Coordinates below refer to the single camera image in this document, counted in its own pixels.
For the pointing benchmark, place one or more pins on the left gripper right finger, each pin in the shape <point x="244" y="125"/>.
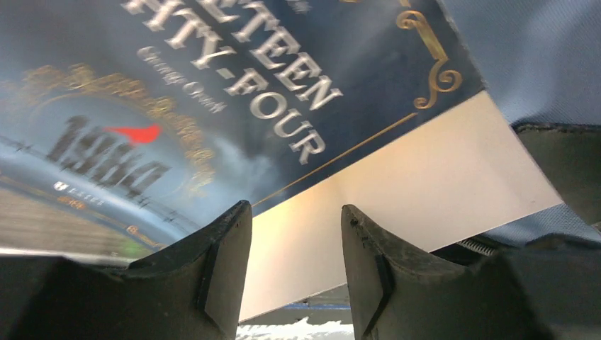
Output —
<point x="399" y="291"/>

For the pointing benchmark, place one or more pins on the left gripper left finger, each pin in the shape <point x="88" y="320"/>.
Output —
<point x="191" y="289"/>

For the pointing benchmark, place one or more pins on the Nineteen Eighty-Four blue book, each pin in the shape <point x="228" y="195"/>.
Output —
<point x="128" y="125"/>

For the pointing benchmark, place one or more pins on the blue student backpack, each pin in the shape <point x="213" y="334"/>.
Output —
<point x="541" y="64"/>

